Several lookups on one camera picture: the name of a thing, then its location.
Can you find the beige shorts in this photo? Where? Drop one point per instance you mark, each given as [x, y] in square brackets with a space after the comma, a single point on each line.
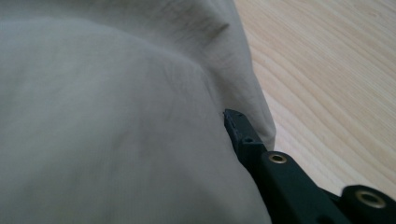
[109, 109]

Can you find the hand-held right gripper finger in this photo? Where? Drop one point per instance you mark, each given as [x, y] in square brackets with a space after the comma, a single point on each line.
[244, 137]

